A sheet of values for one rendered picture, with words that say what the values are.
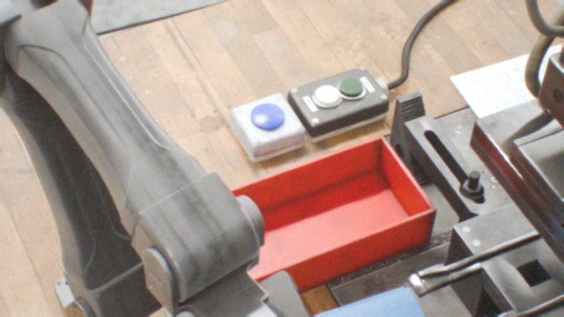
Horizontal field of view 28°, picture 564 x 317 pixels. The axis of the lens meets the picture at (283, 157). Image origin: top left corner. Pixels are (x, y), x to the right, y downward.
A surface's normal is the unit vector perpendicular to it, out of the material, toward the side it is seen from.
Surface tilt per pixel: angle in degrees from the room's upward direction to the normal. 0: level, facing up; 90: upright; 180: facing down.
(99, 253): 64
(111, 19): 0
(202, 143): 0
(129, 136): 17
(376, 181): 0
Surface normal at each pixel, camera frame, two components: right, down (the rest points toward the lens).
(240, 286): 0.00, -0.68
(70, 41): 0.22, -0.45
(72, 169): 0.57, 0.25
